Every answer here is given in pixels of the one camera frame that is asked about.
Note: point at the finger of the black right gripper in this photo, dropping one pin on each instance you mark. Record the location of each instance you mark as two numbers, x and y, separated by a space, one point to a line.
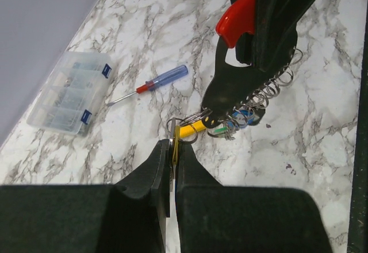
240 28
275 19

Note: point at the blue handled screwdriver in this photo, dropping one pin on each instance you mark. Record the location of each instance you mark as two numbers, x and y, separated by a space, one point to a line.
161 80

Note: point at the yellow key tag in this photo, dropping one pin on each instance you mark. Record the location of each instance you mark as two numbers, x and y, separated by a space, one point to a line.
175 145

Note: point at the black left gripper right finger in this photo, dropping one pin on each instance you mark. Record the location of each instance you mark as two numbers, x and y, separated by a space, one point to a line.
217 218

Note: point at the green key tag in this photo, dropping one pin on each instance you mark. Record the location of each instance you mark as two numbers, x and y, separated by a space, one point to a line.
221 131

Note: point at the blue key tag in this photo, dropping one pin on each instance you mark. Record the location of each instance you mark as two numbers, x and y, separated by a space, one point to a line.
244 117

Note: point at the silver key with yellow tag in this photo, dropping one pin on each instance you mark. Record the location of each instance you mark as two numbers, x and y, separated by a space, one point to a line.
172 122

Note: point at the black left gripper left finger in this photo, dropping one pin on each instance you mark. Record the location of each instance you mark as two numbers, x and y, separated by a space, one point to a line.
128 216

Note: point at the clear plastic screw box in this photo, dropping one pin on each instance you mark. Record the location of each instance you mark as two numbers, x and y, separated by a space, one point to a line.
74 93

